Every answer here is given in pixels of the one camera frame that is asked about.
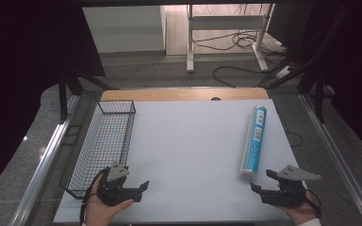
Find white power strip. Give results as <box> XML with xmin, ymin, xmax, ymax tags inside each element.
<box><xmin>275</xmin><ymin>65</ymin><xmax>293</xmax><ymax>80</ymax></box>

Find white table cover sheet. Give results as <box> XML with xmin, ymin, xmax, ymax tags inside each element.
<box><xmin>53</xmin><ymin>98</ymin><xmax>309</xmax><ymax>224</ymax></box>

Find blue plastic wrap roll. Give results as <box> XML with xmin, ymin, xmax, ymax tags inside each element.
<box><xmin>239</xmin><ymin>105</ymin><xmax>269</xmax><ymax>181</ymax></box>

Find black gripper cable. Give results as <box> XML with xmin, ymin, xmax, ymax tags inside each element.
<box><xmin>304</xmin><ymin>187</ymin><xmax>323</xmax><ymax>219</ymax></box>
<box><xmin>79</xmin><ymin>169</ymin><xmax>109</xmax><ymax>226</ymax></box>

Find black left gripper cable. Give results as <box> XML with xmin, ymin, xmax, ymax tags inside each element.
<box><xmin>79</xmin><ymin>169</ymin><xmax>109</xmax><ymax>226</ymax></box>

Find person's left hand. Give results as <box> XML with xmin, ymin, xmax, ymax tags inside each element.
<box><xmin>84</xmin><ymin>181</ymin><xmax>135</xmax><ymax>226</ymax></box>

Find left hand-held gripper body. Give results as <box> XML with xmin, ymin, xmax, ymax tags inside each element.
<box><xmin>98</xmin><ymin>161</ymin><xmax>134</xmax><ymax>207</ymax></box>

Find black curtain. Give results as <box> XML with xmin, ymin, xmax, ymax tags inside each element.
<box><xmin>268</xmin><ymin>0</ymin><xmax>362</xmax><ymax>164</ymax></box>
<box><xmin>0</xmin><ymin>0</ymin><xmax>107</xmax><ymax>202</ymax></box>

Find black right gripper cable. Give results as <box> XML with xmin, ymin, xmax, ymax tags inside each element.
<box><xmin>304</xmin><ymin>187</ymin><xmax>323</xmax><ymax>219</ymax></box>

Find black floor cables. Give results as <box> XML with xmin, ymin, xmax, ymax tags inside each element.
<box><xmin>191</xmin><ymin>29</ymin><xmax>288</xmax><ymax>89</ymax></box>

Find white cabinet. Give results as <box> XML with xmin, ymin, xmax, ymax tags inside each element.
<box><xmin>82</xmin><ymin>5</ymin><xmax>168</xmax><ymax>55</ymax></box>

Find aluminium rail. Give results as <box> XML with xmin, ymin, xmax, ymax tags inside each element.
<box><xmin>8</xmin><ymin>93</ymin><xmax>81</xmax><ymax>226</ymax></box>
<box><xmin>299</xmin><ymin>93</ymin><xmax>362</xmax><ymax>226</ymax></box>

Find black wire basket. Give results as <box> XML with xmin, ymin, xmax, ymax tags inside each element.
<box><xmin>58</xmin><ymin>99</ymin><xmax>137</xmax><ymax>201</ymax></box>

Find white desk frame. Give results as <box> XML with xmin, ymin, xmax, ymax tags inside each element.
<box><xmin>186</xmin><ymin>3</ymin><xmax>276</xmax><ymax>74</ymax></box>

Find person's right hand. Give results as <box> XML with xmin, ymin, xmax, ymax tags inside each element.
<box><xmin>275</xmin><ymin>190</ymin><xmax>321</xmax><ymax>226</ymax></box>

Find thin black cable loop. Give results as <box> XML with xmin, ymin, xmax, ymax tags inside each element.
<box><xmin>283</xmin><ymin>118</ymin><xmax>304</xmax><ymax>149</ymax></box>

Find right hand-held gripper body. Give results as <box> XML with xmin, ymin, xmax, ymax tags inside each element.
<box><xmin>259</xmin><ymin>165</ymin><xmax>322</xmax><ymax>209</ymax></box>

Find black metal stand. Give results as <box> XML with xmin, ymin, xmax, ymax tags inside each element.
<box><xmin>57</xmin><ymin>74</ymin><xmax>120</xmax><ymax>124</ymax></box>
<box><xmin>296</xmin><ymin>67</ymin><xmax>328</xmax><ymax>125</ymax></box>

